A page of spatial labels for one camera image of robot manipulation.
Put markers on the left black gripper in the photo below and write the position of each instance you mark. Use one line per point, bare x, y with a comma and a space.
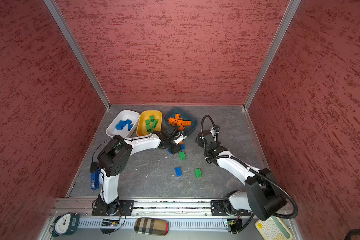
177, 148

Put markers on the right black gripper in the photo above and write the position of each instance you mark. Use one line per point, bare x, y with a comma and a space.
200, 143

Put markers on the orange lego brick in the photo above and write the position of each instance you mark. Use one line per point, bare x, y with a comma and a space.
171, 120

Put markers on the green long lego brick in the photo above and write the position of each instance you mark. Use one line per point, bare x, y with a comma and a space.
154, 124

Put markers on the green small lego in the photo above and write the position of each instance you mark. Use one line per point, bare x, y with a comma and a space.
182, 156

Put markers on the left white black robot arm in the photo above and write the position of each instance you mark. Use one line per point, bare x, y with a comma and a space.
113, 158

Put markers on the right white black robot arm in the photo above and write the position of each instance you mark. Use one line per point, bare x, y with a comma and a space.
263, 197

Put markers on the teal plastic container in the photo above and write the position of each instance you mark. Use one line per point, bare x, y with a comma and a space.
183, 115

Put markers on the yellow plastic container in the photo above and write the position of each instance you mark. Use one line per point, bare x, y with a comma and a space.
141, 128

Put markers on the white plastic container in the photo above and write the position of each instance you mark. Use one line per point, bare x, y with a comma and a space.
123, 116

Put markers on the plaid fabric case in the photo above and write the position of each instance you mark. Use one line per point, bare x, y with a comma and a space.
151, 226

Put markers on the yellow calculator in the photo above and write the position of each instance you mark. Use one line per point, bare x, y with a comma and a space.
274, 229

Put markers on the teal analog clock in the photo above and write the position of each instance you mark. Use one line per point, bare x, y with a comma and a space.
64, 225

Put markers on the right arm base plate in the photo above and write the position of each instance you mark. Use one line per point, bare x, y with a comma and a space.
224, 208

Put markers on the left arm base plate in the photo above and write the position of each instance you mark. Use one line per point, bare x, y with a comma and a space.
123, 206

